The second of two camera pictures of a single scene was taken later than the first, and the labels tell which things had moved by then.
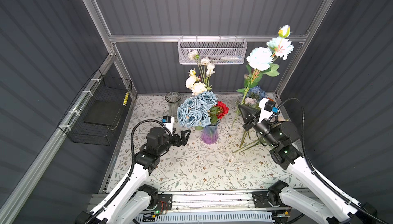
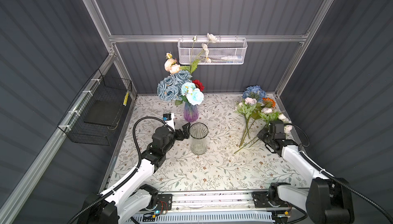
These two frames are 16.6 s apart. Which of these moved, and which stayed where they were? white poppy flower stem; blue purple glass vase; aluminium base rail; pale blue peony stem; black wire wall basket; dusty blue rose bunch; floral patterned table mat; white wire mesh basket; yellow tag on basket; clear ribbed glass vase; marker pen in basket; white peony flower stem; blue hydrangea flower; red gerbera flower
Moved: white poppy flower stem; pale blue peony stem; blue purple glass vase; dusty blue rose bunch; white peony flower stem; clear ribbed glass vase; red gerbera flower
Stayed: blue hydrangea flower; black wire wall basket; floral patterned table mat; aluminium base rail; yellow tag on basket; white wire mesh basket; marker pen in basket
